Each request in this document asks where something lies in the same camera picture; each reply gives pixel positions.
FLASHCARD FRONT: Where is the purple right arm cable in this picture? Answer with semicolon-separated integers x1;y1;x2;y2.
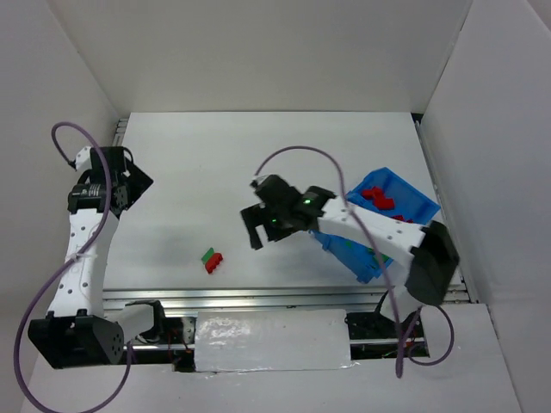
253;145;455;379

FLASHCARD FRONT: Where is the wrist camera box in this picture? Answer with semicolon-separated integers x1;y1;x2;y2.
70;146;92;172
251;175;268;188

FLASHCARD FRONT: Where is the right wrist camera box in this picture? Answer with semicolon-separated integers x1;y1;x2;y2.
251;175;268;188

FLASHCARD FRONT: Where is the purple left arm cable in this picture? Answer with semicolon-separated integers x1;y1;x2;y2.
13;122;134;413

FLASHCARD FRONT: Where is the red arch lego piece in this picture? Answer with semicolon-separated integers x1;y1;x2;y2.
361;187;384;200

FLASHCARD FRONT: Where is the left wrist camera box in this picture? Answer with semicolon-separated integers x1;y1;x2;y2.
70;146;92;172

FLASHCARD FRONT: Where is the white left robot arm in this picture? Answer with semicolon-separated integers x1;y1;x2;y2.
28;146;165;369

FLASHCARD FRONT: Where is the red long toothed lego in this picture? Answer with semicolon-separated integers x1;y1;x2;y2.
204;252;223;274

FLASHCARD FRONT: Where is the thin green lego plate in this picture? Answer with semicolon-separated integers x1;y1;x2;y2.
201;248;214;264

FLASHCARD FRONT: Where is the red square lego brick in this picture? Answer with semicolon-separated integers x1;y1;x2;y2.
391;215;414;224

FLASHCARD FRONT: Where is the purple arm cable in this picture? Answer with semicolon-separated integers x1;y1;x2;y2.
253;145;455;379
13;122;134;413

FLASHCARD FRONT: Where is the aluminium front rail frame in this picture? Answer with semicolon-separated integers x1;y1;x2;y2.
102;287;470;313

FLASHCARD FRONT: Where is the blue plastic divided bin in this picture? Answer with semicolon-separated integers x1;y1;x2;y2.
311;167;440;283

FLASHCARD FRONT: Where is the white foil cover sheet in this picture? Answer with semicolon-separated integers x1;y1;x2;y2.
195;309;352;373

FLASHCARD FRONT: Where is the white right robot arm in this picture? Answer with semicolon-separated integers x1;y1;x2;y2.
240;175;460;322

